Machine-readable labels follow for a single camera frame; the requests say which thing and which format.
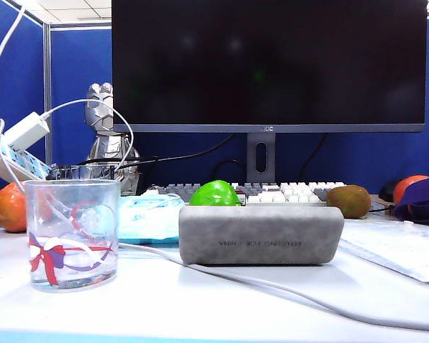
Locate clear plastic document folder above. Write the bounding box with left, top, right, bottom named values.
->
left=338, top=218, right=429, bottom=284

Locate brown kiwi fruit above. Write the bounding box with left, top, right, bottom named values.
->
left=325, top=184, right=373, bottom=219

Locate glass cup with ribbon print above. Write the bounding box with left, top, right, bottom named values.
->
left=24, top=179, right=122, bottom=294

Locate grey power strip cord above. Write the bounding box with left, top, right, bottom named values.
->
left=0, top=117, right=26, bottom=192

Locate grey suede glasses case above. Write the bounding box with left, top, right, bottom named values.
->
left=178, top=206, right=345, bottom=266

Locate black computer monitor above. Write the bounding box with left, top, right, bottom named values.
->
left=111, top=0, right=429, bottom=134

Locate green apple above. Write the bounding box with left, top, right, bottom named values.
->
left=189, top=179, right=243, bottom=207

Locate white and grey keyboard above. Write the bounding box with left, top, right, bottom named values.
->
left=147, top=181, right=348, bottom=207

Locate black monitor cable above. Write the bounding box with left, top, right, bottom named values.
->
left=213, top=159, right=248, bottom=185
left=77, top=132, right=237, bottom=169
left=299, top=132, right=330, bottom=179

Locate white charger adapter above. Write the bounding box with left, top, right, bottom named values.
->
left=3, top=111, right=51, bottom=151

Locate white power strip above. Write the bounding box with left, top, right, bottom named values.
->
left=0, top=127, right=51, bottom=182

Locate black computer mouse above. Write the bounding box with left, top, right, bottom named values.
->
left=378, top=179, right=402, bottom=203

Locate blue face mask pack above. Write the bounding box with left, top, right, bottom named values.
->
left=118, top=194, right=187, bottom=246

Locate aluminium partition post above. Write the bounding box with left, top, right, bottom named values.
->
left=43, top=23, right=54, bottom=165

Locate white hanging cable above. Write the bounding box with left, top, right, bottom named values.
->
left=0, top=0, right=26, bottom=85

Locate grey monitor stand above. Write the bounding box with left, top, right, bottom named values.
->
left=246, top=132, right=277, bottom=183

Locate orange fruit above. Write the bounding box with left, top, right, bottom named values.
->
left=0, top=181, right=29, bottom=234
left=393, top=174, right=429, bottom=204

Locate silver robot figurine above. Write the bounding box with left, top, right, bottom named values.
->
left=84, top=82, right=142, bottom=196

